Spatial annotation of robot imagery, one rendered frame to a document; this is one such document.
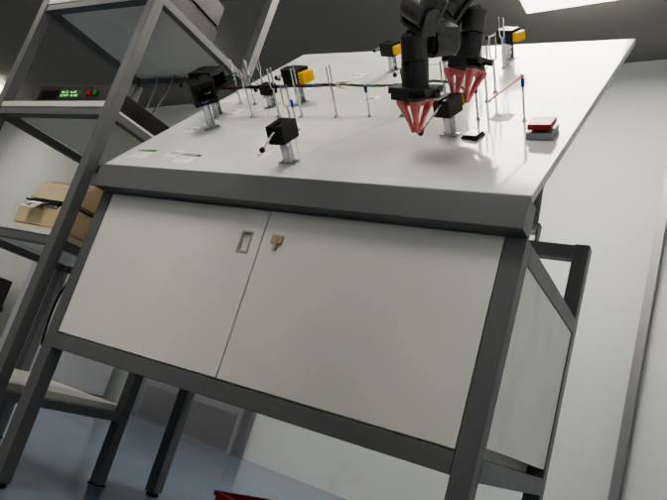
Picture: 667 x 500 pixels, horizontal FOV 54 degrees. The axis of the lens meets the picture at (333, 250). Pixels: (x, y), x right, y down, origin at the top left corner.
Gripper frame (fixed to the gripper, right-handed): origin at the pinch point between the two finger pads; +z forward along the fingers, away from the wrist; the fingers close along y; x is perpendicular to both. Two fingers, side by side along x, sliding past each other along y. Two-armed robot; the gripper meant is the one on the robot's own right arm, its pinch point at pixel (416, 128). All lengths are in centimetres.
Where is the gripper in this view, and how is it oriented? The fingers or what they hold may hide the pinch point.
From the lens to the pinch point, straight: 144.3
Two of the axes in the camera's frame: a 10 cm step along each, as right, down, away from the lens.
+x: -6.7, 3.3, -6.6
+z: 0.7, 9.2, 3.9
